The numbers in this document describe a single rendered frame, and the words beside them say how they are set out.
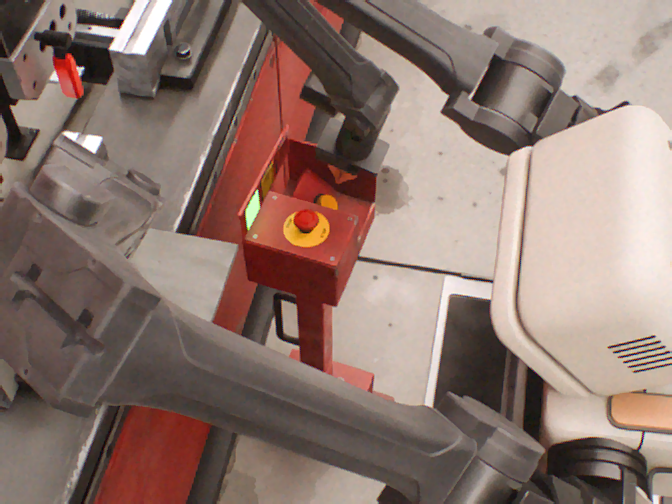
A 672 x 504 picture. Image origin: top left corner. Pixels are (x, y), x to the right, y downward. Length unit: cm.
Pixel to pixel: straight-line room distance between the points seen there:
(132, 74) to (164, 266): 44
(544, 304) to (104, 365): 36
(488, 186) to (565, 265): 182
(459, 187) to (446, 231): 16
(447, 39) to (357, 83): 27
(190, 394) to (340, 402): 11
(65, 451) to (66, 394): 71
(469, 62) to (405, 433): 45
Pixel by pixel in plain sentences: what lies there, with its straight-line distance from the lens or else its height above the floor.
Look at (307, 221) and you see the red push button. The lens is 141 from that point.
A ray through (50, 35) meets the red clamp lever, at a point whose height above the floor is 125.
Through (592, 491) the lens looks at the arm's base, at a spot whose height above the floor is 122.
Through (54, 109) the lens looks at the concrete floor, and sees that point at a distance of 282.
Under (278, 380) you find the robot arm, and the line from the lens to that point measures 54.
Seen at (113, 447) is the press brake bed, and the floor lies 79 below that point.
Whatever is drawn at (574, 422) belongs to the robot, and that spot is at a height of 122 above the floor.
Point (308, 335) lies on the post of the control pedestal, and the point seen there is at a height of 41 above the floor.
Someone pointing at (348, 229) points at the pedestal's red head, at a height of 78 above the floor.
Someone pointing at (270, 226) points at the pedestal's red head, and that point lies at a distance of 144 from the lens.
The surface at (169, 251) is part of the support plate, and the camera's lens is 116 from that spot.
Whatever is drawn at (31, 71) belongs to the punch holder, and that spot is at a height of 121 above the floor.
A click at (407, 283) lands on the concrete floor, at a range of 232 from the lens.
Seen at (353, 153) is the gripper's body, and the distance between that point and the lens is 137.
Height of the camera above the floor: 193
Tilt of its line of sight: 55 degrees down
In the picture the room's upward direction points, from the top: straight up
